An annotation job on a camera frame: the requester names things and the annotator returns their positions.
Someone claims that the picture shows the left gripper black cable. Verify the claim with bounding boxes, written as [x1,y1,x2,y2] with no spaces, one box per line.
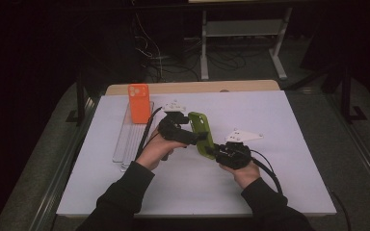
[134,106,163,162]

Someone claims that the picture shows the white metal table frame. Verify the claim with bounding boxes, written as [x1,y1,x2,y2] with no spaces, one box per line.
[199,7,294,81]

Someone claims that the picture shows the clear plastic rack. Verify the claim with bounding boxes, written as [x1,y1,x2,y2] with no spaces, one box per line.
[112,100,155,172]

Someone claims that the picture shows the green clown phone case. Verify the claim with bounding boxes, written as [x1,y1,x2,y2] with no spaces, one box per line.
[187,111,217,161]

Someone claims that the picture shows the black floor cable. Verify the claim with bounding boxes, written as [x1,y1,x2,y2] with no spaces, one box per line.
[330,190,353,231]

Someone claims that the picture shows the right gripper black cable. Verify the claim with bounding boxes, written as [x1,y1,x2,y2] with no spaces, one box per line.
[250,148,284,196]

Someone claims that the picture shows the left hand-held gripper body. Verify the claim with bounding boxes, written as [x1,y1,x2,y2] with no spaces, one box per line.
[157,99,200,146]

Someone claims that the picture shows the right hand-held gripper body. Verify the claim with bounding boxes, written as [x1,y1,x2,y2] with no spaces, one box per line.
[214,127,265,170]

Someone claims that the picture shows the metal frame rail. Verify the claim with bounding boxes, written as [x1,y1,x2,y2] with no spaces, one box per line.
[326,92,370,201]
[28,95,100,231]

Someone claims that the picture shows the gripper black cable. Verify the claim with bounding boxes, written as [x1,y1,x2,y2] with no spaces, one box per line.
[250,148,284,196]
[134,106,163,162]

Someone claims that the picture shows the tangle of floor cables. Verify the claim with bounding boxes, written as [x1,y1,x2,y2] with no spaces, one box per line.
[131,13,203,83]

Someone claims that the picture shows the person's left hand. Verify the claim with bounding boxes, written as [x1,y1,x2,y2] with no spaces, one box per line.
[135,127,190,171]

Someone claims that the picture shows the person's right hand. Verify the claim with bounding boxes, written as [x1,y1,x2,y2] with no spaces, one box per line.
[219,161,262,191]

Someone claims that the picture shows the black metal stand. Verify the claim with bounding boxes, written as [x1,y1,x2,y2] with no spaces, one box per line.
[65,68,93,128]
[340,62,368,124]

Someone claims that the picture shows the wooden table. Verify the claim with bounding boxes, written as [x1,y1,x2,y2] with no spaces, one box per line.
[104,79,281,96]

